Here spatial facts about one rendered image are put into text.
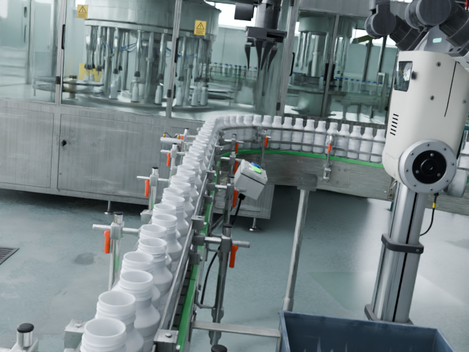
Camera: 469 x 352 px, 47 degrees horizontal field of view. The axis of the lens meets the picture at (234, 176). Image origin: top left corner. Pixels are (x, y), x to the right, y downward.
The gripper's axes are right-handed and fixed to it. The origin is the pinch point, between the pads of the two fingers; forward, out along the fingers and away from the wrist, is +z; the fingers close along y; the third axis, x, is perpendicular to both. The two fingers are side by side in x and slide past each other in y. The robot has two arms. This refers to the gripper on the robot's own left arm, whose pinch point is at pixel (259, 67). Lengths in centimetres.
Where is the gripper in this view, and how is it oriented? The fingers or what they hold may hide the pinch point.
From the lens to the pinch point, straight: 136.8
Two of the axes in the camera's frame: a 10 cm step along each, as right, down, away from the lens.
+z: -1.4, 9.7, 1.9
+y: 9.9, 1.4, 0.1
